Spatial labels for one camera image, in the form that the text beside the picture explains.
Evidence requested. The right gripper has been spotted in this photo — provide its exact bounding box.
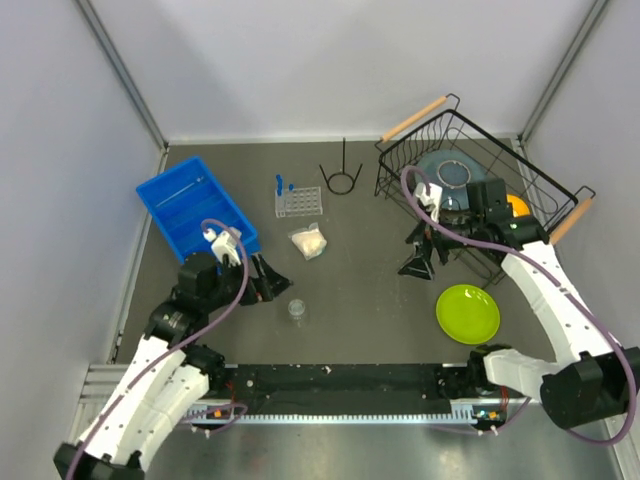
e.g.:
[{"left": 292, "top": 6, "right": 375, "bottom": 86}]
[{"left": 397, "top": 207, "right": 484, "bottom": 281}]

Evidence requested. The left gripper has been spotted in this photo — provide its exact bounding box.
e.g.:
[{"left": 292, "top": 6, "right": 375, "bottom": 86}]
[{"left": 203, "top": 250, "right": 293, "bottom": 311}]

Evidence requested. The clear glass flask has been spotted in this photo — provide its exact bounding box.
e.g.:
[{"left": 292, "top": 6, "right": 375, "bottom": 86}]
[{"left": 287, "top": 299, "right": 309, "bottom": 328}]

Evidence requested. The bag of white powder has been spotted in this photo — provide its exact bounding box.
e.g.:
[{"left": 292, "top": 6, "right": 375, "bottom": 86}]
[{"left": 289, "top": 223, "right": 327, "bottom": 260}]

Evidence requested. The black wire ring stand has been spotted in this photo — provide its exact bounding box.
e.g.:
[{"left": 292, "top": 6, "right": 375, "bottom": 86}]
[{"left": 319, "top": 137, "right": 363, "bottom": 196}]

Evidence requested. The clear glass rod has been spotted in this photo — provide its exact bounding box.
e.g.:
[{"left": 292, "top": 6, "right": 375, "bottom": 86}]
[{"left": 156, "top": 177, "right": 204, "bottom": 208}]

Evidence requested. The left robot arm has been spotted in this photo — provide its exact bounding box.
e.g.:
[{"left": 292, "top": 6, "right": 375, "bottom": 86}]
[{"left": 53, "top": 252, "right": 292, "bottom": 479}]

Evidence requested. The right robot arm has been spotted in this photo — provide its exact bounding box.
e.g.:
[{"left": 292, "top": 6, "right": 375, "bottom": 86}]
[{"left": 399, "top": 167, "right": 639, "bottom": 442}]

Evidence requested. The green plate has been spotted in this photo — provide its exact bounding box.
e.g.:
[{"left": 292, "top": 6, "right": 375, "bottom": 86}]
[{"left": 435, "top": 284, "right": 501, "bottom": 345}]

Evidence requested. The clear test tube rack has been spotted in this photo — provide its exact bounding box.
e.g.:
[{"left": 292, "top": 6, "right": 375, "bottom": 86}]
[{"left": 274, "top": 186, "right": 323, "bottom": 218}]

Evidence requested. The blue ceramic plate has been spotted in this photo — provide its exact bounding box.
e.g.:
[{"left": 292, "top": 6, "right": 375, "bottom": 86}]
[{"left": 417, "top": 150, "right": 487, "bottom": 211}]

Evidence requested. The orange bowl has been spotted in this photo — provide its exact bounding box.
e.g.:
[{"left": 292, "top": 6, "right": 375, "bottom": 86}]
[{"left": 506, "top": 194, "right": 531, "bottom": 218}]

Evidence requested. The blue plastic bin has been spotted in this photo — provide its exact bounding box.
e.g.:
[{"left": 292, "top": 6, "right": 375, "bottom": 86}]
[{"left": 136, "top": 157, "right": 261, "bottom": 262}]

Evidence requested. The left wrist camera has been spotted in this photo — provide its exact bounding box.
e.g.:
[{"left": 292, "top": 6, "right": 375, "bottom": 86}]
[{"left": 202, "top": 227, "right": 243, "bottom": 266}]

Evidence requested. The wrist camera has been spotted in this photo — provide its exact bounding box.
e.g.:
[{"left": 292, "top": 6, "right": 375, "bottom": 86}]
[
  {"left": 413, "top": 182, "right": 443, "bottom": 223},
  {"left": 202, "top": 227, "right": 243, "bottom": 266}
]

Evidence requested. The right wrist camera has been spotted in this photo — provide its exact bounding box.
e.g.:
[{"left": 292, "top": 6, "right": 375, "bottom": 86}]
[{"left": 413, "top": 182, "right": 443, "bottom": 223}]

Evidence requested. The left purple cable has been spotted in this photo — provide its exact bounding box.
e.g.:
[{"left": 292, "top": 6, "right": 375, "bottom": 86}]
[{"left": 69, "top": 218, "right": 251, "bottom": 480}]

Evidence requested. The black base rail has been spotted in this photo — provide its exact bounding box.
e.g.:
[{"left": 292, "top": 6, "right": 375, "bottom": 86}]
[{"left": 220, "top": 363, "right": 478, "bottom": 416}]

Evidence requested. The black wire dish rack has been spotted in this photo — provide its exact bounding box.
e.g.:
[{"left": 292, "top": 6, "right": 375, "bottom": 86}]
[{"left": 375, "top": 93, "right": 595, "bottom": 285}]

